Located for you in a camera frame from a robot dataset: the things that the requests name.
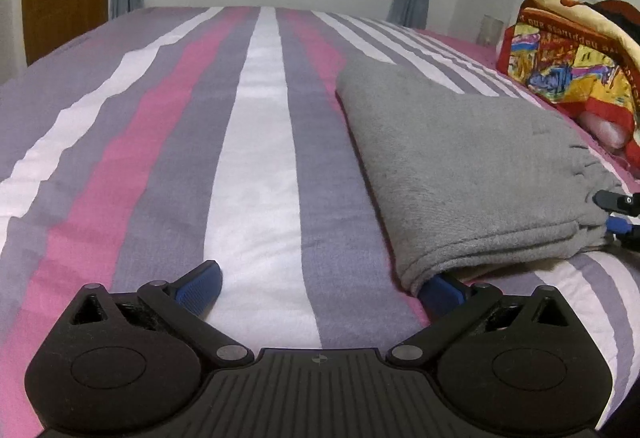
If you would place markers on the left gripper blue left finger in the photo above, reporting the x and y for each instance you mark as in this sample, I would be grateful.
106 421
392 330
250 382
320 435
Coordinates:
182 306

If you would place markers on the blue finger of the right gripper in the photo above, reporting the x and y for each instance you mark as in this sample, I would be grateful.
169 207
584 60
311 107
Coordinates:
625 233
628 205

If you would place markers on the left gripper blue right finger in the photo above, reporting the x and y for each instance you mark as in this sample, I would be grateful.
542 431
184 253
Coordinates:
454 309

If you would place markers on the grey pants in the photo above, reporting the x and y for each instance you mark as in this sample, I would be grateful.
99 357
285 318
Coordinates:
467 180

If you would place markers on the pink pillow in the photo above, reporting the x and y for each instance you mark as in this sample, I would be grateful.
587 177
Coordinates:
611 136

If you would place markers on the colourful folded blanket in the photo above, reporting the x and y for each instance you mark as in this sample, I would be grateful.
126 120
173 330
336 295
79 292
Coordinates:
578 56

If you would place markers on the striped pink purple bedsheet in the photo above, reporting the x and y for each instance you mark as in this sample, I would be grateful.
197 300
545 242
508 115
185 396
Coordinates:
174 136

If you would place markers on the wall socket plate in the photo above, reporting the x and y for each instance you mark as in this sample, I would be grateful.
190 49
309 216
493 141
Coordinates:
490 31

